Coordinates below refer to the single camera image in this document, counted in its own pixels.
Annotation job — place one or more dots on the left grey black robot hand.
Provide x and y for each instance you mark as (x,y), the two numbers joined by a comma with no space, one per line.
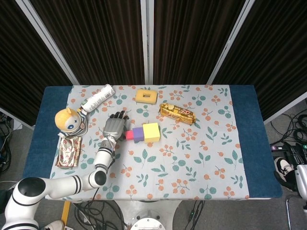
(115,128)

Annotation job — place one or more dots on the pink foam cube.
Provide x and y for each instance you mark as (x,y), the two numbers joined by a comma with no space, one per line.
(129,135)

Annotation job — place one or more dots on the purple foam cube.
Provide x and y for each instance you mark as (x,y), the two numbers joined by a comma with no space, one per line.
(138,134)

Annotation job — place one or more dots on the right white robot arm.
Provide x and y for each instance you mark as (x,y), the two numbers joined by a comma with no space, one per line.
(302,179)

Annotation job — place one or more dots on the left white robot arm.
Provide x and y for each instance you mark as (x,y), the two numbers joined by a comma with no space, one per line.
(103,155)

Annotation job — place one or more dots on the white plastic bottle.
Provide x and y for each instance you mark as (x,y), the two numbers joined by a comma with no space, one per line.
(97,99)

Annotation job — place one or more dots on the yellow foam cube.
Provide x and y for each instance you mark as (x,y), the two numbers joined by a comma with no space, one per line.
(151,132)

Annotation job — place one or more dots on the yellow sponge with green base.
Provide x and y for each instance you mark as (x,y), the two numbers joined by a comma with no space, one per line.
(140,96)

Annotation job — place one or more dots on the striped shirt plush doll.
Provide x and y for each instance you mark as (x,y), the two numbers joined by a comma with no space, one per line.
(68,121)

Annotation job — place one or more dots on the crumpled gold snack wrapper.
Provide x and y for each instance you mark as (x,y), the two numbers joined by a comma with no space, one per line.
(68,152)

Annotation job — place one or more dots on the floral fruit print tablecloth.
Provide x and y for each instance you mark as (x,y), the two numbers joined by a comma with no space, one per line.
(168,163)

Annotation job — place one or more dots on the gold biscuit package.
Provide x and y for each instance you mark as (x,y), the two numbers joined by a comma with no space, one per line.
(177,113)

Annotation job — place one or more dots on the dark ribbed partition panel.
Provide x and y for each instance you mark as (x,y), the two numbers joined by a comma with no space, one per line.
(24,60)
(100,40)
(271,60)
(192,40)

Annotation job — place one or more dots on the yellow wooden table leg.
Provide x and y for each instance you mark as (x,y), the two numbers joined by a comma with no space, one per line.
(65,212)

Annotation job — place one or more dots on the blue table cover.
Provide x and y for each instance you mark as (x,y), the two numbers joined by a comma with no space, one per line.
(251,143)

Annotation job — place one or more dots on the black power strip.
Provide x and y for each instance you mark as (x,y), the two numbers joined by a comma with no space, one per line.
(280,147)

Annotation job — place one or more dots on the black and white sneaker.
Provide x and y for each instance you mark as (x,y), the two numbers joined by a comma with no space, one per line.
(283,166)

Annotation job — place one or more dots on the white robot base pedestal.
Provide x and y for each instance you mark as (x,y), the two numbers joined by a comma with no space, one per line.
(148,215)

